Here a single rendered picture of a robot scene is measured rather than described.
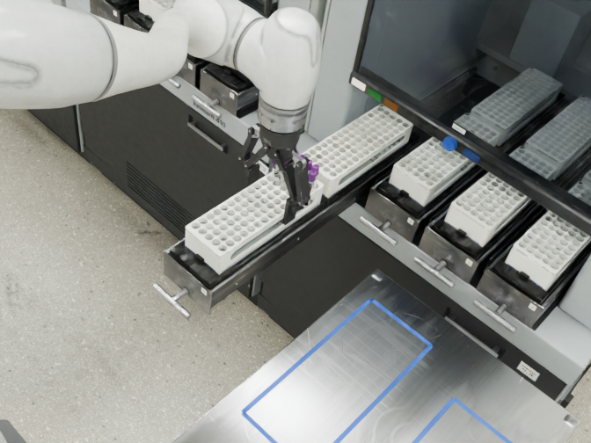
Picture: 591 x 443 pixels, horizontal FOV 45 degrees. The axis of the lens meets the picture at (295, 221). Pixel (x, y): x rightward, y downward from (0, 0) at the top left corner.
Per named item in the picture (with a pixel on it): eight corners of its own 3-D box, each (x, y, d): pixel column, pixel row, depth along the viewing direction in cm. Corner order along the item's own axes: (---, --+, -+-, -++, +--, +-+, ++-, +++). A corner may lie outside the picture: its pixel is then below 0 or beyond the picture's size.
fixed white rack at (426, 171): (459, 132, 177) (466, 112, 173) (492, 153, 173) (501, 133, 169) (385, 185, 160) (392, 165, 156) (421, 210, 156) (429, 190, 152)
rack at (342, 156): (375, 123, 175) (381, 103, 171) (408, 144, 171) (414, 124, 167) (293, 177, 158) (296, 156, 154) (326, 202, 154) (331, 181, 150)
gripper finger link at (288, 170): (286, 142, 136) (290, 142, 135) (302, 195, 141) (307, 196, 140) (271, 151, 134) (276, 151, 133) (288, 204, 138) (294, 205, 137)
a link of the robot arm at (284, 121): (286, 118, 122) (281, 144, 126) (321, 97, 127) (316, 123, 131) (248, 91, 126) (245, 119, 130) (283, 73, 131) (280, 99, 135)
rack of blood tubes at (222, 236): (287, 180, 157) (290, 159, 153) (320, 206, 153) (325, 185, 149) (183, 248, 141) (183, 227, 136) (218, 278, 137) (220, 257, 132)
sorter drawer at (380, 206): (514, 97, 203) (526, 69, 196) (558, 121, 197) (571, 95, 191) (351, 219, 161) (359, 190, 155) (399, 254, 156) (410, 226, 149)
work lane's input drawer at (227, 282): (373, 134, 183) (380, 106, 176) (416, 163, 177) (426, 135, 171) (145, 285, 142) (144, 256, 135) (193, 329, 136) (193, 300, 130)
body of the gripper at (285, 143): (250, 116, 130) (246, 155, 137) (284, 141, 127) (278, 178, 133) (279, 100, 134) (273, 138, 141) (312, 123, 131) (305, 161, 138)
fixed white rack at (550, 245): (568, 199, 165) (579, 179, 161) (608, 223, 161) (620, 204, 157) (501, 265, 148) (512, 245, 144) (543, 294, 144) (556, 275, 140)
